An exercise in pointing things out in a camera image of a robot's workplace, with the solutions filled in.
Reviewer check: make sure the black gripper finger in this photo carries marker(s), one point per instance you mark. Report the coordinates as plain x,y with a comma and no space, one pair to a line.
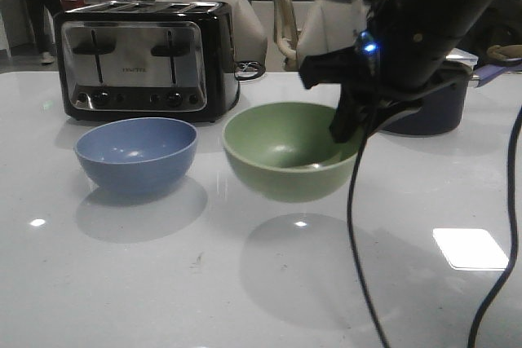
350,119

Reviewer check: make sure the green bowl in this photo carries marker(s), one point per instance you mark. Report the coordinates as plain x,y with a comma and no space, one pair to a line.
285,151

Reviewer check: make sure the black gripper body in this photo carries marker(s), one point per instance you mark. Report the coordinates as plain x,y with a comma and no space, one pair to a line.
359,65

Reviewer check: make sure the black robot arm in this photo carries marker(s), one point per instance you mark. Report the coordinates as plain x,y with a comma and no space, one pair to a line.
396,64

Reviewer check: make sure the blue bowl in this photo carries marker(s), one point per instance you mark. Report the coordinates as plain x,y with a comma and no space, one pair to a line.
138,156

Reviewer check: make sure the beige chair right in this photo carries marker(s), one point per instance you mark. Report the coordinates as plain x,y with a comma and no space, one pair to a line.
330,26

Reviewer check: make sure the beige chair left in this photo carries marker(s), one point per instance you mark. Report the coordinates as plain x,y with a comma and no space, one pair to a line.
249,38

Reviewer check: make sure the beige plastic chair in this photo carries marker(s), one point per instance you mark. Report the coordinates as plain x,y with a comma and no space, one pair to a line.
286,33

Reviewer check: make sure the dark blue saucepan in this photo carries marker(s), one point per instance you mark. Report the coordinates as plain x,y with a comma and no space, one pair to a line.
441,110

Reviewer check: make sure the black and chrome toaster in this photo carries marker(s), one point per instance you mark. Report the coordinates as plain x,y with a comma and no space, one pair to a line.
120,60

